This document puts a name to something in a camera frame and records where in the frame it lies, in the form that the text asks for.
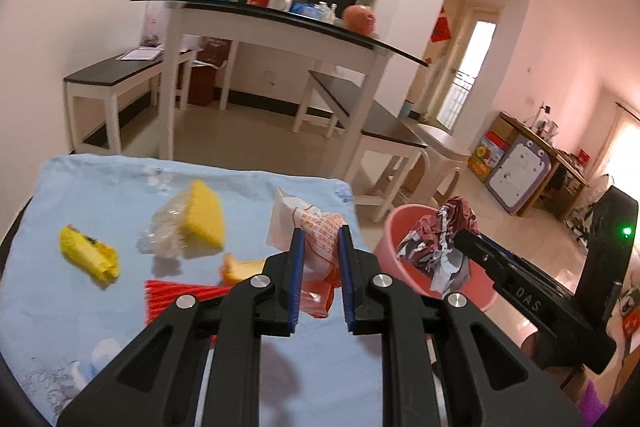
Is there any red wall decoration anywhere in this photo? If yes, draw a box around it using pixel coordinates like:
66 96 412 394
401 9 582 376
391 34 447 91
431 17 458 42

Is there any purple frame drawing board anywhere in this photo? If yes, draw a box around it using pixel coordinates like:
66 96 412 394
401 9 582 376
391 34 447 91
487 142 551 215

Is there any orange foam piece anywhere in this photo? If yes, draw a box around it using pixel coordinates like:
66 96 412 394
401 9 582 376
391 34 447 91
221 253 267 287

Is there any orange red plastic bag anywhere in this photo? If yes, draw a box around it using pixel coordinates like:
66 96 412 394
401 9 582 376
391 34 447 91
299 279 337 319

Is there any red foam net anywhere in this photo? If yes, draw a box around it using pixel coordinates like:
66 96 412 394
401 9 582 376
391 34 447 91
144 279 233 340

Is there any pink plastic bucket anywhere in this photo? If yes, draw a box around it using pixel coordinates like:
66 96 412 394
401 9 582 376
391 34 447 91
384 204 496 313

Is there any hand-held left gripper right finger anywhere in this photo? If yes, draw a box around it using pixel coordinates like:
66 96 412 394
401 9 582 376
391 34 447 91
337 227 586 427

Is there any clear plastic bag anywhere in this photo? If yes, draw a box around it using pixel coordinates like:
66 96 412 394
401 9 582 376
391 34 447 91
137 194 193 260

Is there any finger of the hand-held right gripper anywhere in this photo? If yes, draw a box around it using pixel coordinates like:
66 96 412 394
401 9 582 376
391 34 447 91
453 230 516 290
475 234 556 280

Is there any yellow plastic bag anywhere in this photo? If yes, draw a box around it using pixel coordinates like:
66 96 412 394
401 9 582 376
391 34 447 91
59 224 121 285

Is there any colourful fruit carton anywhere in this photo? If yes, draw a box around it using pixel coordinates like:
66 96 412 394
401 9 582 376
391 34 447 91
468 132 511 182

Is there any long bench with paper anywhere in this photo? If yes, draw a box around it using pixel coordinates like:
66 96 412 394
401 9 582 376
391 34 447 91
64 49 198 155

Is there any dark red paper bag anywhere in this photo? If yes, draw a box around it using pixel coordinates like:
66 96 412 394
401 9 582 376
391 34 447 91
187 36 236 108

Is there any white paper bag red print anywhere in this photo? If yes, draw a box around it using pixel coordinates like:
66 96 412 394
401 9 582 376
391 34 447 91
266 187 351 283

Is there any blue floral tablecloth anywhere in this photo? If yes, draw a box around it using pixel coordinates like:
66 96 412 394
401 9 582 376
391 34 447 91
0 154 441 427

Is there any clear plastic jar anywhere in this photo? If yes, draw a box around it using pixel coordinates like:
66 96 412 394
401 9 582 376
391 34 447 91
142 2 168 48

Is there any wooden cabinet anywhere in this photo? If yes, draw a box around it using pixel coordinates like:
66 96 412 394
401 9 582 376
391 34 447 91
500 111 591 220

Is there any white dining table black top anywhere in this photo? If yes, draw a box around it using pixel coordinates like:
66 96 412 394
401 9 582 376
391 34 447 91
130 0 431 188

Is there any yellow foam net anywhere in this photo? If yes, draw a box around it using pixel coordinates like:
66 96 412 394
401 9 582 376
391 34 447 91
182 179 226 253

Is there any peach shaped ornament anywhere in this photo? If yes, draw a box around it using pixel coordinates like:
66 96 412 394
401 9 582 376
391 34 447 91
341 5 377 36

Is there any balcony door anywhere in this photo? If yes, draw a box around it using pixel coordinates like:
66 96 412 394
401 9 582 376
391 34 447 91
430 7 501 130

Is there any red white wrapper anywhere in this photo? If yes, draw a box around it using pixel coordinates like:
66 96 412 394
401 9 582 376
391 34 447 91
396 197 478 295

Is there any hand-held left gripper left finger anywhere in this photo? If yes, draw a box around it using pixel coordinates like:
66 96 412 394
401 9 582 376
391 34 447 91
56 227 307 427

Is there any paper sheet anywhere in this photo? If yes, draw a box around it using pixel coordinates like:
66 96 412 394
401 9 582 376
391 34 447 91
117 48 165 62

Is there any beige plastic stool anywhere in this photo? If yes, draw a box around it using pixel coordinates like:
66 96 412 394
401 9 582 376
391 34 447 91
400 117 471 208

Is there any white bench black seat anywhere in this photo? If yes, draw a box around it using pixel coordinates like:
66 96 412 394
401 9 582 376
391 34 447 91
294 71 430 223

